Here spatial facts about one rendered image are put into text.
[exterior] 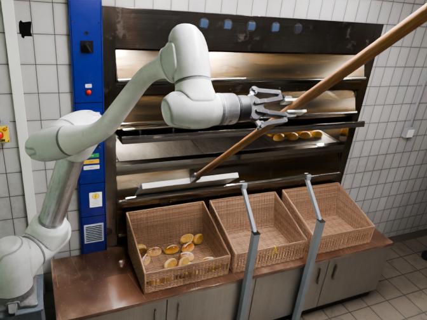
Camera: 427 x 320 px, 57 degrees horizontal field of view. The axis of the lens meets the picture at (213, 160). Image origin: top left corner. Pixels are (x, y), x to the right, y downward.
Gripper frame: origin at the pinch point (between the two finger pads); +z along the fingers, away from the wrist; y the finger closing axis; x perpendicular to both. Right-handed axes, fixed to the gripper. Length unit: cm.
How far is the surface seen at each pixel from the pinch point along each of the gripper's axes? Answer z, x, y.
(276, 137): 95, -154, -35
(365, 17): 138, -80, -95
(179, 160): 11, -144, -21
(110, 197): -34, -158, -5
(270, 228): 84, -172, 31
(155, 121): -8, -121, -41
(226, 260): 28, -138, 46
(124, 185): -25, -154, -10
